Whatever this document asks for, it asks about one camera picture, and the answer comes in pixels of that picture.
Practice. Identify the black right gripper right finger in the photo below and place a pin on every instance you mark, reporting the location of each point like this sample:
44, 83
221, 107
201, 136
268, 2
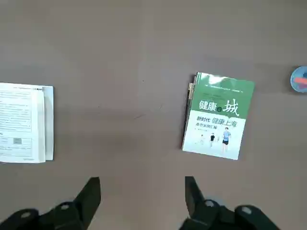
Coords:
199, 215

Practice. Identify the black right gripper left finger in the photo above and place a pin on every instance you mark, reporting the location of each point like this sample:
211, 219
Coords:
79, 215

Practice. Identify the green and white book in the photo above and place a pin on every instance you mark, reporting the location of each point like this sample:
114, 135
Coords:
216, 115

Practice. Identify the white and blue paperback book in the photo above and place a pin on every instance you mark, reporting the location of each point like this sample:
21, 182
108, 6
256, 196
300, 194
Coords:
24, 119

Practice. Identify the red marker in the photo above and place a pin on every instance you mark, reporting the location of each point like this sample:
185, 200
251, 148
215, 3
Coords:
301, 81

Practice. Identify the pale blue pen cup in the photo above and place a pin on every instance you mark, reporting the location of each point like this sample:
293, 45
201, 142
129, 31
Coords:
297, 87

